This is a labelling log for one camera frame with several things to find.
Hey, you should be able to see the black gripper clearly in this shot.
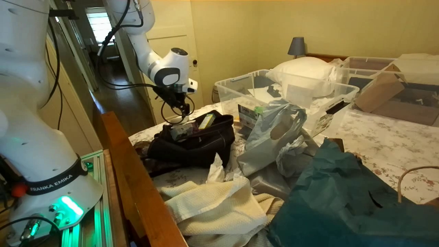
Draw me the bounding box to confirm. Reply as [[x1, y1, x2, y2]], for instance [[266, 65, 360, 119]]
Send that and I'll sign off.
[[152, 82, 193, 120]]

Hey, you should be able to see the white pillow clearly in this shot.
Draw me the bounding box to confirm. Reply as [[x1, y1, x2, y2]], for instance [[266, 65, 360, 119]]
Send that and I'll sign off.
[[266, 54, 344, 100]]

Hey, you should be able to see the pale green tube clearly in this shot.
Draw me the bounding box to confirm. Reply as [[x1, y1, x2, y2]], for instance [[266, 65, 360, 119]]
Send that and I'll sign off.
[[197, 112, 216, 130]]

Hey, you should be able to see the black base cable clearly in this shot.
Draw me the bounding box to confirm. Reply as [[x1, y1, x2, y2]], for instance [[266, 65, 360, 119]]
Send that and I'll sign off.
[[0, 215, 60, 231]]

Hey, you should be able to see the wooden headboard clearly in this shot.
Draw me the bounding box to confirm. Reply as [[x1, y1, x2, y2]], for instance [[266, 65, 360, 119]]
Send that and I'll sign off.
[[304, 52, 348, 64]]

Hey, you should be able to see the empty clear plastic bin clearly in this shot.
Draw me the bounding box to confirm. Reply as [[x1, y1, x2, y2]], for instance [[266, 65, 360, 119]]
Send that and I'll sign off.
[[212, 67, 360, 115]]

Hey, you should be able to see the wooden bed footboard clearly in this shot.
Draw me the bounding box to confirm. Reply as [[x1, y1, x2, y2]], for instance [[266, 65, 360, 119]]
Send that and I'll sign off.
[[93, 106, 189, 247]]

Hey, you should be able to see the brown cord loop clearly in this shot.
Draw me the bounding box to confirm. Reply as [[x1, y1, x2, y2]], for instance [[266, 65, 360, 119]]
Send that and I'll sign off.
[[396, 164, 439, 204]]

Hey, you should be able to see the grey lamp shade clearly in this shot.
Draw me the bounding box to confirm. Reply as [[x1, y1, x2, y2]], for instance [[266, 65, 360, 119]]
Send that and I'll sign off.
[[286, 35, 307, 58]]

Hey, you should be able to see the grey folded cloth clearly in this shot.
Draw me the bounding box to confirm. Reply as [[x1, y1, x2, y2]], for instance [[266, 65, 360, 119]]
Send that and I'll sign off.
[[248, 164, 299, 200]]

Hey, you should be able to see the cream towel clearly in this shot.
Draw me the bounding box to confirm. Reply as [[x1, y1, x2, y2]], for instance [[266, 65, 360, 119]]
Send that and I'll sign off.
[[159, 175, 285, 247]]

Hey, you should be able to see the small crumpled grey plastic bag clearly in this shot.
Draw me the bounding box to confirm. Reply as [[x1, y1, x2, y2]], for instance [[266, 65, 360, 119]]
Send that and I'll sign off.
[[275, 135, 318, 181]]

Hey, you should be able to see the large grey plastic bag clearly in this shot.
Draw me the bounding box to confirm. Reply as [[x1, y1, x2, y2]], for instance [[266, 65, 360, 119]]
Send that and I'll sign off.
[[237, 98, 308, 176]]

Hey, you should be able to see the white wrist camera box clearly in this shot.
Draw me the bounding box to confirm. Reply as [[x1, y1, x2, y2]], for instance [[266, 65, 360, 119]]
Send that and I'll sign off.
[[183, 76, 199, 93]]

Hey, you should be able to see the bright distant window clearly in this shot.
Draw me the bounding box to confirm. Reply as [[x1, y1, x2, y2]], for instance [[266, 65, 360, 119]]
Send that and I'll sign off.
[[86, 8, 116, 45]]

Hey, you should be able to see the teal cloth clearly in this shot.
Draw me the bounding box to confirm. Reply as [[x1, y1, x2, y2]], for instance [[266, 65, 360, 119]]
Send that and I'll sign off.
[[266, 137, 439, 247]]

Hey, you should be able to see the black camera mount rod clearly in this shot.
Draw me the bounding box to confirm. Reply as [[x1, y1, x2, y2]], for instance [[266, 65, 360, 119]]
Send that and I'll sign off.
[[46, 8, 79, 20]]

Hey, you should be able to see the multicolour wrapper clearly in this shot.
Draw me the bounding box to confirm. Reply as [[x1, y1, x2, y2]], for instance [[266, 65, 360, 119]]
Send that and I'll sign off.
[[170, 119, 199, 141]]

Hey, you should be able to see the green lit metal base frame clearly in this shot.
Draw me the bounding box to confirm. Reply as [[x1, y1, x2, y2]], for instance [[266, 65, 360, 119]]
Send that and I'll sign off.
[[60, 149, 115, 247]]

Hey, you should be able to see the black fabric bag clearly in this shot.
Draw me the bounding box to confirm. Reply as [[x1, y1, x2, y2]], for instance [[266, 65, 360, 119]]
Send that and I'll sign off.
[[146, 108, 237, 170]]

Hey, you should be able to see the black flat remote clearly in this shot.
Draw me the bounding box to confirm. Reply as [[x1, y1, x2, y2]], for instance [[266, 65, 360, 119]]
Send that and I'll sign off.
[[325, 100, 351, 115]]

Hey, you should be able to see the white paper sheet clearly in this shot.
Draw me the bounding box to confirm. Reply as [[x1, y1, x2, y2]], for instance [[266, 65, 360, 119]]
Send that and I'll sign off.
[[248, 83, 293, 104]]

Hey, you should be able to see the clear bin holding cardboard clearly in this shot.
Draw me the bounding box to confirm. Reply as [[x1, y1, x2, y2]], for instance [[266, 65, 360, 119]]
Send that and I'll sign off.
[[340, 54, 439, 93]]

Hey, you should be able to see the floral bedspread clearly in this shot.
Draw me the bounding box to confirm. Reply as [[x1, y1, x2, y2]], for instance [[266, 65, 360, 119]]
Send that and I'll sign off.
[[129, 97, 439, 204]]

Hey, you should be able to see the dark printed box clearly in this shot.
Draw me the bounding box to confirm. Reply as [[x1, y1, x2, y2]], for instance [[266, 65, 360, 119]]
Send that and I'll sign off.
[[236, 101, 266, 138]]

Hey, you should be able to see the white plastic sheet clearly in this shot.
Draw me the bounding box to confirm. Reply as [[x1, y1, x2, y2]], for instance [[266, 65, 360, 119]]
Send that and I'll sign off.
[[396, 52, 439, 86]]

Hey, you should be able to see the brown cardboard box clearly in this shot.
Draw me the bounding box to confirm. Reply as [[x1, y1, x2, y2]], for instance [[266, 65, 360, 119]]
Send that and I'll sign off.
[[354, 71, 439, 127]]

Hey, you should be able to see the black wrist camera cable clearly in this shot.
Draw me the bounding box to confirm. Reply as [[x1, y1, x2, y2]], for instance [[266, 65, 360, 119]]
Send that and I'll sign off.
[[93, 0, 196, 126]]

